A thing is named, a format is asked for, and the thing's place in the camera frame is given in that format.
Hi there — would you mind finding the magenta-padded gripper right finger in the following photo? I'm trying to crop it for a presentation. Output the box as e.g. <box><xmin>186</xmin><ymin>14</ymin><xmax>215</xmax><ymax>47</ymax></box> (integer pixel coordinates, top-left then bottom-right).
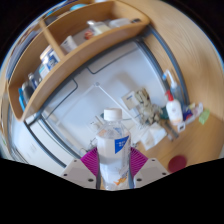
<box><xmin>128</xmin><ymin>146</ymin><xmax>170</xmax><ymax>190</ymax></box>

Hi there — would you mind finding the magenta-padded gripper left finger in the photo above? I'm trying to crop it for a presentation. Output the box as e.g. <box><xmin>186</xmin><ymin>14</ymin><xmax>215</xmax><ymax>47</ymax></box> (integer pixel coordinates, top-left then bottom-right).
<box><xmin>60</xmin><ymin>147</ymin><xmax>100</xmax><ymax>190</ymax></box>

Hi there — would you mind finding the clear plastic water bottle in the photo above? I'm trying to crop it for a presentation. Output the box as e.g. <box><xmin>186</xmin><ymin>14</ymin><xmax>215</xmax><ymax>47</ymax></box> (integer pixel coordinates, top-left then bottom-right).
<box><xmin>95</xmin><ymin>107</ymin><xmax>132</xmax><ymax>192</ymax></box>

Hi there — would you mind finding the flat round red coaster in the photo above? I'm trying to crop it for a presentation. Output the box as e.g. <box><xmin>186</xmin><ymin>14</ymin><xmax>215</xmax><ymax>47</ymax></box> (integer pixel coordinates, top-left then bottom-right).
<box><xmin>167</xmin><ymin>154</ymin><xmax>188</xmax><ymax>174</ymax></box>

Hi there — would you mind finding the small white digital clock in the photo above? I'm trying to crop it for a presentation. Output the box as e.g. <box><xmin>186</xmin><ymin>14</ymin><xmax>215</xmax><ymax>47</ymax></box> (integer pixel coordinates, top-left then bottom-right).
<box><xmin>176</xmin><ymin>121</ymin><xmax>187</xmax><ymax>133</ymax></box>

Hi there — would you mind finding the white lotion pump bottle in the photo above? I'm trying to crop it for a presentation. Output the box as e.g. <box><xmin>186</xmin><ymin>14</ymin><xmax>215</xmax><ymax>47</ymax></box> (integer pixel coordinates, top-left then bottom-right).
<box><xmin>164</xmin><ymin>89</ymin><xmax>184</xmax><ymax>127</ymax></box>

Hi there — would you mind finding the white desk lamp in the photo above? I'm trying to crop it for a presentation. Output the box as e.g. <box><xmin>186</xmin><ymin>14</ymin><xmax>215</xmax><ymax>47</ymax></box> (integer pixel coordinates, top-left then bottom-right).
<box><xmin>41</xmin><ymin>81</ymin><xmax>144</xmax><ymax>134</ymax></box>

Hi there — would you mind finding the wooden shelf unit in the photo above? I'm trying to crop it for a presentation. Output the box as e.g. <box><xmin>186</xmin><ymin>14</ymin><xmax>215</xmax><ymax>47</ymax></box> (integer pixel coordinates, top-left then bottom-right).
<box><xmin>6</xmin><ymin>0</ymin><xmax>151</xmax><ymax>123</ymax></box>

